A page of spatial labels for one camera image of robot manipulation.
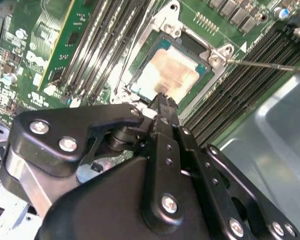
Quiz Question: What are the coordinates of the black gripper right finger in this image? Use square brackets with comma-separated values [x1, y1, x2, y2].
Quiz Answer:
[166, 97, 300, 240]

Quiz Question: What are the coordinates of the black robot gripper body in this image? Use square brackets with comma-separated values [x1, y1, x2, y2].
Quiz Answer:
[37, 156, 224, 240]

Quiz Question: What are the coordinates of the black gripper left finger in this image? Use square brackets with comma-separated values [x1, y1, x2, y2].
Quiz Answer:
[1, 92, 186, 226]

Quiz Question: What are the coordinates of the metal wire locking lever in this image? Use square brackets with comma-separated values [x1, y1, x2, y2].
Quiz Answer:
[114, 4, 153, 95]
[226, 57, 300, 74]

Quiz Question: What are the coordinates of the silver CPU chip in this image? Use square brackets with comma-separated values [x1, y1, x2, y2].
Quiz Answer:
[129, 33, 213, 106]

